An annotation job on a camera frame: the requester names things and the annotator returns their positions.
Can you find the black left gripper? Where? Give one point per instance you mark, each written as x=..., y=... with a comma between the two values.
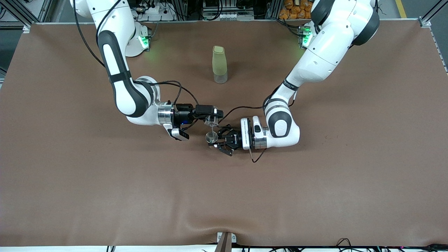
x=233, y=139

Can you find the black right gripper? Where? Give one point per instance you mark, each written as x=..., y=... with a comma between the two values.
x=183, y=114

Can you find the clear glass measuring cup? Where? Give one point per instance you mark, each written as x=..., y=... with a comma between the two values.
x=211, y=121

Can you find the steel double-cone jigger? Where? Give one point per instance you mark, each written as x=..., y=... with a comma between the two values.
x=211, y=137

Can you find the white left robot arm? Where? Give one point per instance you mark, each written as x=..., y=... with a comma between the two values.
x=329, y=45

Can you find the tall olive green bottle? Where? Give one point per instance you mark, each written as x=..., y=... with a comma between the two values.
x=219, y=63

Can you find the grey electronics box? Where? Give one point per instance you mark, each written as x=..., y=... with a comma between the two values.
x=227, y=15

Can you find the brown table mat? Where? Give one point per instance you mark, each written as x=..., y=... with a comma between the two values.
x=140, y=192

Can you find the white power strip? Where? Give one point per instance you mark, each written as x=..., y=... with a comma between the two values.
x=159, y=14

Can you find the orange packaged goods pile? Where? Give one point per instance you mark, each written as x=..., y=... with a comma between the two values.
x=297, y=8

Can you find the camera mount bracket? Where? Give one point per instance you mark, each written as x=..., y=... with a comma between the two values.
x=224, y=243

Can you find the aluminium corner frame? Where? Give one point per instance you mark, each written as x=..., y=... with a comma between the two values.
x=425, y=23
x=26, y=28

